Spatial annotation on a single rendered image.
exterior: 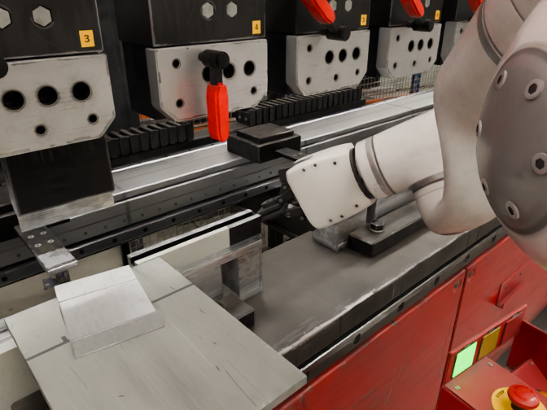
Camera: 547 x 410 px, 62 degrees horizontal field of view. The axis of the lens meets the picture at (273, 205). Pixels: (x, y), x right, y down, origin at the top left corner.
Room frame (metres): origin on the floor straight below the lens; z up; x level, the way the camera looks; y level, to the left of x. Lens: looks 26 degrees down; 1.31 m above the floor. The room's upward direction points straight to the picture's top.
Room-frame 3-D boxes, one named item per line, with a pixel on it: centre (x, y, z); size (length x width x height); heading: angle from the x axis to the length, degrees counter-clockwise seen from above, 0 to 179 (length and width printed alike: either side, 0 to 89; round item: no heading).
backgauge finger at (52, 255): (0.56, 0.34, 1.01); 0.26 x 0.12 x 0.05; 42
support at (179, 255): (0.52, 0.12, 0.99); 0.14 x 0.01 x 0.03; 132
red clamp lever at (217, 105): (0.50, 0.06, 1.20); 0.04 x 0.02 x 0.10; 42
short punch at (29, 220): (0.44, 0.22, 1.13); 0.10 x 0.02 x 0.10; 132
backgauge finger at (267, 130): (0.89, -0.03, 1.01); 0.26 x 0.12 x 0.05; 42
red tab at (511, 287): (1.01, -0.65, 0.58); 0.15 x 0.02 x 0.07; 132
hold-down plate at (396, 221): (0.80, -0.27, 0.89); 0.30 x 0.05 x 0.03; 132
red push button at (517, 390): (0.45, -0.34, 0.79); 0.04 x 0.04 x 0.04
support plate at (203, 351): (0.33, 0.12, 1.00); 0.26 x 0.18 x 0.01; 42
